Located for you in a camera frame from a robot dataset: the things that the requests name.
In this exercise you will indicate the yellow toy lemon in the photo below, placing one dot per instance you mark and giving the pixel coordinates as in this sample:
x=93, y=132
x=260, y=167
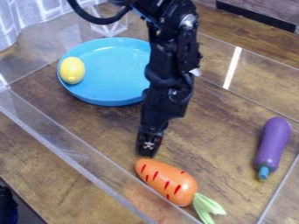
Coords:
x=72, y=70

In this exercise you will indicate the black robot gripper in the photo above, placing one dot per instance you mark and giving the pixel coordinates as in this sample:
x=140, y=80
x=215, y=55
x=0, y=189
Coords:
x=164, y=103

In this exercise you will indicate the white lattice curtain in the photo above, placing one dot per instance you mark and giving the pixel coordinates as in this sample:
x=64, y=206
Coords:
x=36, y=19

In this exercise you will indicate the orange toy carrot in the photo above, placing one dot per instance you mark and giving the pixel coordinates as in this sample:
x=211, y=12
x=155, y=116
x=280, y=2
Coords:
x=177, y=187

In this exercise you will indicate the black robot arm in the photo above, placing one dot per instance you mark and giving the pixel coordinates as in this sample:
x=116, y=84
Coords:
x=172, y=22

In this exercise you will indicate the blue round plate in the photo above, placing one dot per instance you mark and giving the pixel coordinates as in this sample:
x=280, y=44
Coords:
x=113, y=80

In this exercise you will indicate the clear acrylic tray wall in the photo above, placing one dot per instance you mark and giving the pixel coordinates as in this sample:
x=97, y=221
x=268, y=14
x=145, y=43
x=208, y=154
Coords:
x=95, y=166

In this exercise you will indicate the dark wooden bar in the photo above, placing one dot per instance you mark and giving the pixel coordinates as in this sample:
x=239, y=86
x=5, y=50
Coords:
x=278, y=23

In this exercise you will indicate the purple toy eggplant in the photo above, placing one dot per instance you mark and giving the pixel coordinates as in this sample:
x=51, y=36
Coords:
x=276, y=134

